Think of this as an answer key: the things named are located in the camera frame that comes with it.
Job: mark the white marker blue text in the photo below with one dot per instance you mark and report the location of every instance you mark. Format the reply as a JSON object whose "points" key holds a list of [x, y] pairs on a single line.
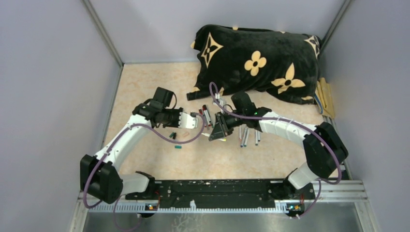
{"points": [[258, 136]]}

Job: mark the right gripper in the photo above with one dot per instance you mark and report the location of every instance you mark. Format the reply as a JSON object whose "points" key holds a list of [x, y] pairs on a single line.
{"points": [[221, 128]]}

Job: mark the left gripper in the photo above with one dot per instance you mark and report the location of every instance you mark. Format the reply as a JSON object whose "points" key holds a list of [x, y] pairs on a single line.
{"points": [[176, 118]]}

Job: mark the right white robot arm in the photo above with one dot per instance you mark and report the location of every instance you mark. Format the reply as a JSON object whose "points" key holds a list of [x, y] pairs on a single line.
{"points": [[324, 150]]}

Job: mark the green capped white marker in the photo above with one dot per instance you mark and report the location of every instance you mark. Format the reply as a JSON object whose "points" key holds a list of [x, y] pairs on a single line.
{"points": [[246, 138]]}

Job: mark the barcode white blue pen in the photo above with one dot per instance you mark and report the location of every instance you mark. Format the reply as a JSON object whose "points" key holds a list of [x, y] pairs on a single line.
{"points": [[242, 138]]}

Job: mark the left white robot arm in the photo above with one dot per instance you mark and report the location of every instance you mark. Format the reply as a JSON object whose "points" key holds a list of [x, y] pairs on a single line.
{"points": [[99, 173]]}

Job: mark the black floral plush blanket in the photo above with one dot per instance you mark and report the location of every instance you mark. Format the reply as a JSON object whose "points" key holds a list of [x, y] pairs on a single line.
{"points": [[282, 64]]}

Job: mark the red capped white marker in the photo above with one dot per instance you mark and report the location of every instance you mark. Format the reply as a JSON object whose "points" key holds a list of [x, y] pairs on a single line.
{"points": [[203, 117]]}

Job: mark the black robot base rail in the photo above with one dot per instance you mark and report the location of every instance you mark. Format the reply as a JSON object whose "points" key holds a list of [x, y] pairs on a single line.
{"points": [[223, 193]]}

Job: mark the yellow cloth bundle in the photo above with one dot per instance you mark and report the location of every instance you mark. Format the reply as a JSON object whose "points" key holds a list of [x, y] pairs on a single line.
{"points": [[323, 99]]}

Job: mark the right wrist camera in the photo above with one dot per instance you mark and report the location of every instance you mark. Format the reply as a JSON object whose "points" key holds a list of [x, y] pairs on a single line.
{"points": [[219, 100]]}

